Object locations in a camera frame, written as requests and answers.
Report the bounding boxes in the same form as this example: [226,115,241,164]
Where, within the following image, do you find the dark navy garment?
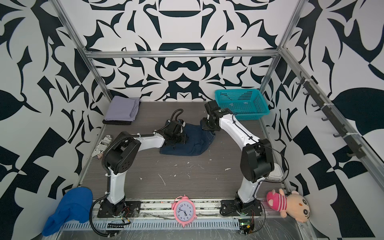
[160,124,216,157]

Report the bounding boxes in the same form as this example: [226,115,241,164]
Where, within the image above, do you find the purple grey skirt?
[104,96,141,122]

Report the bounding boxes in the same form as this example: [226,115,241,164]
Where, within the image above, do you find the black skirt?
[103,120,132,126]

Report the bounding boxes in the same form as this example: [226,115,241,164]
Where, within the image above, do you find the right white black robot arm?
[202,101,288,214]

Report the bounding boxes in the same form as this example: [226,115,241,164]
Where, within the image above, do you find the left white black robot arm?
[98,109,188,218]

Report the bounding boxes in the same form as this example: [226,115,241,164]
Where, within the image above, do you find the teal plastic basket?
[215,89,270,121]

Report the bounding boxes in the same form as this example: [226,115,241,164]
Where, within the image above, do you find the pink alarm clock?
[171,195,197,228]

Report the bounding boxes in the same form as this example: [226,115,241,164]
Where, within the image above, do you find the white square clock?
[268,166,284,182]

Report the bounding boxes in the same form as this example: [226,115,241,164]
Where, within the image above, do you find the small green circuit board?
[239,219,255,235]

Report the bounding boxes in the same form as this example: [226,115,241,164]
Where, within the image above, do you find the pink plush pig toy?
[267,189,311,223]

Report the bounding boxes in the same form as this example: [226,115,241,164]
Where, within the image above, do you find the blue cloth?
[42,187,93,237]

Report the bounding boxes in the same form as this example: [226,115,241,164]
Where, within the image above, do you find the white slotted cable duct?
[61,218,241,232]

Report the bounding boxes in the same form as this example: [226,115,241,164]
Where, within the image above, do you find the black wall hook rack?
[297,72,367,159]

